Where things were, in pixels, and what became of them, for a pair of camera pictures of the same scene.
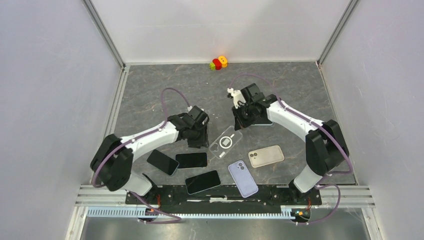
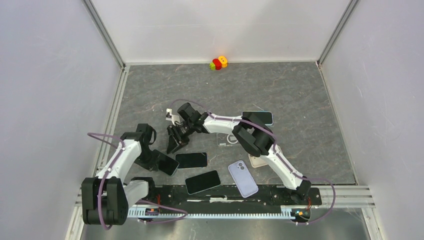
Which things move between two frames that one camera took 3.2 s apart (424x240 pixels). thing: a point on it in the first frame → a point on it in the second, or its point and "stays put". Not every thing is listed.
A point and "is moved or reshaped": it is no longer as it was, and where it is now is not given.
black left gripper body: [197, 131] → [148, 160]
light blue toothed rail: [161, 215] stays put
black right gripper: [240, 123] → [173, 130]
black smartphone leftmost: [163, 162] stays put
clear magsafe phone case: [225, 142] is moved or reshaped
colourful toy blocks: [217, 63] stays put
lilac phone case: [243, 178] stays put
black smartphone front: [202, 182] stays put
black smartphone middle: [192, 160] stays put
